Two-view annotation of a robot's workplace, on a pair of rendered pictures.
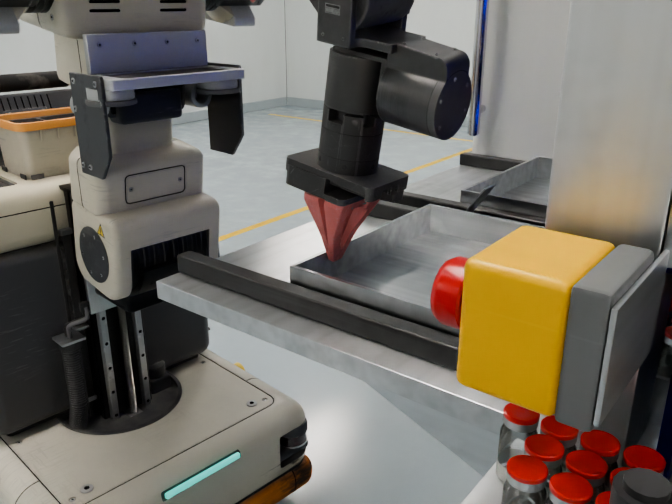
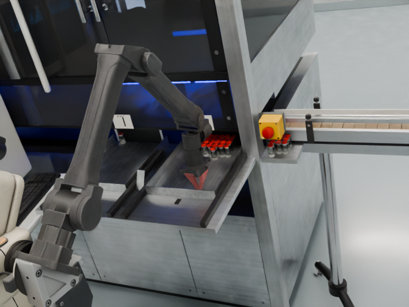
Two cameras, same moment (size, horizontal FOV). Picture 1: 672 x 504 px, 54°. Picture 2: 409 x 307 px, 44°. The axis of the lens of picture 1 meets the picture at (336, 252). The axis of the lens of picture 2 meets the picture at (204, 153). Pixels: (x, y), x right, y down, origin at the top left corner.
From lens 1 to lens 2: 174 cm
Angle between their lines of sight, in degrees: 87
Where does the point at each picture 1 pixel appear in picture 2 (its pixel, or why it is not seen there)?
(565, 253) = (270, 116)
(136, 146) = not seen: outside the picture
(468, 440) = not seen: hidden behind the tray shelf
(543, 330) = (282, 122)
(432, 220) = (148, 189)
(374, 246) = (178, 192)
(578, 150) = (252, 108)
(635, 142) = (254, 102)
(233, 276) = (215, 206)
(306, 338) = (237, 190)
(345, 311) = (229, 181)
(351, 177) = (204, 160)
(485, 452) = not seen: hidden behind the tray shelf
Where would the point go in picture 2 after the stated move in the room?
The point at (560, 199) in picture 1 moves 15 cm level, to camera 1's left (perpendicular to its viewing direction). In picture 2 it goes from (253, 116) to (269, 134)
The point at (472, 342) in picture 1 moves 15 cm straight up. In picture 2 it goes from (280, 131) to (274, 91)
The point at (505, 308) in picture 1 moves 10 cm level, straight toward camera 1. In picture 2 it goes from (280, 123) to (310, 117)
